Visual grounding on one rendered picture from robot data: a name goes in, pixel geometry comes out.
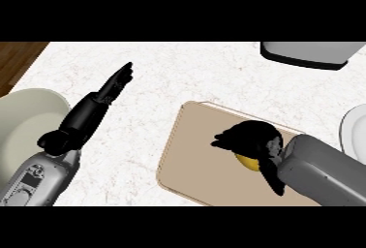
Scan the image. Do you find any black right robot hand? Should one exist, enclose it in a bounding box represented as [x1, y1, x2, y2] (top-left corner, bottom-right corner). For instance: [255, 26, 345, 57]
[210, 120, 288, 197]

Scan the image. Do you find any tan wooden tray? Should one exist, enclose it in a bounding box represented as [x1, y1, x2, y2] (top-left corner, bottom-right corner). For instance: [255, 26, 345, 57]
[157, 100, 324, 207]

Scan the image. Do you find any cream round plate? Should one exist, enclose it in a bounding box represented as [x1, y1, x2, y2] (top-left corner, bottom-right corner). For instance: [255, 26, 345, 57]
[0, 87, 73, 192]

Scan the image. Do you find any white round plate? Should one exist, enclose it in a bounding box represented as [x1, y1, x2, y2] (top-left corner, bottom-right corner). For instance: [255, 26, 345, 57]
[340, 104, 366, 163]

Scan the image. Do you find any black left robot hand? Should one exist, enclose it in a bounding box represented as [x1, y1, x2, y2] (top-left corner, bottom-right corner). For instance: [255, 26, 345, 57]
[36, 61, 135, 157]

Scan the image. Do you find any yellow lemon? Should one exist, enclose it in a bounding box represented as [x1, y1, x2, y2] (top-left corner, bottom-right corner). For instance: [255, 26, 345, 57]
[234, 153, 262, 172]

